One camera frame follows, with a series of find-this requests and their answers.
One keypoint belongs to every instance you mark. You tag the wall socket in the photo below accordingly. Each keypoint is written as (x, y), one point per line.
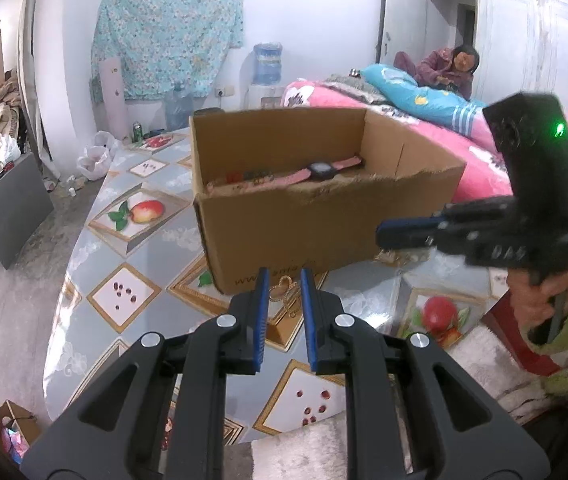
(223, 91)

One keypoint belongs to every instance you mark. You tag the clear water jug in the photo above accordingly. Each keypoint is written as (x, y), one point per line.
(178, 107)

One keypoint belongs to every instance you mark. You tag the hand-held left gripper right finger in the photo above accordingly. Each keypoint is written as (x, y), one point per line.
(306, 310)

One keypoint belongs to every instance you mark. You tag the white wardrobe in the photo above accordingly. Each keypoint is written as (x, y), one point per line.
(539, 45)

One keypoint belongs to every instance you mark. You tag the brown paper bag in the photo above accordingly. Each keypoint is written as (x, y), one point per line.
(13, 430)

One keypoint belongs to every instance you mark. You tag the pink flowered blanket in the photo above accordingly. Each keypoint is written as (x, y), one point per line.
(474, 160)

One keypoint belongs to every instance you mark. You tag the green can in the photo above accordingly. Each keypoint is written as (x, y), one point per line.
(137, 132)

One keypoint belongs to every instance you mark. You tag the grey cabinet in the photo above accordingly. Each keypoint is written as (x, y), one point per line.
(13, 210)

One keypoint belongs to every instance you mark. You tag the brown cardboard box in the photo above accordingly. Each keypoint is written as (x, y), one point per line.
(274, 230)

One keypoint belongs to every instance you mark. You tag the blue pillow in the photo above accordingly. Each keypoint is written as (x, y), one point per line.
(414, 92)

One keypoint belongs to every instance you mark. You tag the fruit printed tablecloth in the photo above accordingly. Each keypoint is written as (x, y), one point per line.
(168, 260)

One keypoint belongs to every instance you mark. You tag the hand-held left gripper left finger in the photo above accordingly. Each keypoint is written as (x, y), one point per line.
(262, 310)

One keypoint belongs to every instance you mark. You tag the small black box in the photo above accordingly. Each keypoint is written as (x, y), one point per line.
(207, 111)

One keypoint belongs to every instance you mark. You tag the grey door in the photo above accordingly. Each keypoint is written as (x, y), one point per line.
(401, 15)

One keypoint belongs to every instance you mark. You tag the gold butterfly pendant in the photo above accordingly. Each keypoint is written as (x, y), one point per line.
(284, 294)

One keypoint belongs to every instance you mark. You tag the person's right hand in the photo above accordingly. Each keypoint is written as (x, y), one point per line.
(529, 310)

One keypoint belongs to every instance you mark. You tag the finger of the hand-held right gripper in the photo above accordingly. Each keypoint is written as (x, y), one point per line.
(404, 232)
(464, 247)

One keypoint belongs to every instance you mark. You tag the pink board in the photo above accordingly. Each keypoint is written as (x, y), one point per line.
(113, 100)

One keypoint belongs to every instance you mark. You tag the floral wall cloth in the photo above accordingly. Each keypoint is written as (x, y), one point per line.
(163, 35)

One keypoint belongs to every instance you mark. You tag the white water dispenser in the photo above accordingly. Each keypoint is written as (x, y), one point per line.
(264, 96)

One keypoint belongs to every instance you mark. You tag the white plastic bag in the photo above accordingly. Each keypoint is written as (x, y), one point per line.
(9, 150)
(94, 157)

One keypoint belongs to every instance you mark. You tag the grey patterned pillow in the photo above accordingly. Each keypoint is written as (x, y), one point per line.
(354, 87)

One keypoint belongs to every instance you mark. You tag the blue water bottle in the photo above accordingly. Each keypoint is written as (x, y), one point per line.
(268, 62)

